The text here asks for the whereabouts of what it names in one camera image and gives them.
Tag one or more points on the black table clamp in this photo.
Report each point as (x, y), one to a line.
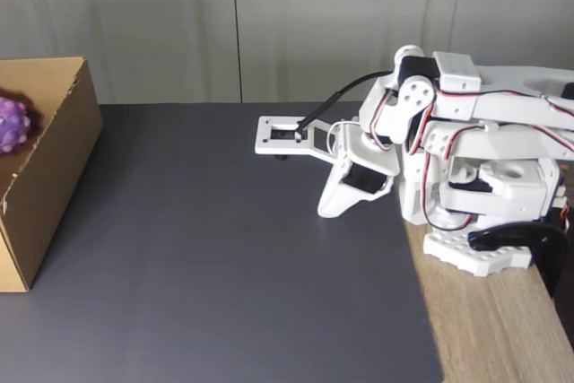
(547, 257)

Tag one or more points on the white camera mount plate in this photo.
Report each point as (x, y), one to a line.
(282, 146)

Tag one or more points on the dark grey table mat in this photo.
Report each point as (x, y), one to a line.
(224, 266)

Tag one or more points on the brown cardboard box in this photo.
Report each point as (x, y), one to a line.
(54, 185)

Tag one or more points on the purple pink bumpy ball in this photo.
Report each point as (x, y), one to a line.
(11, 125)

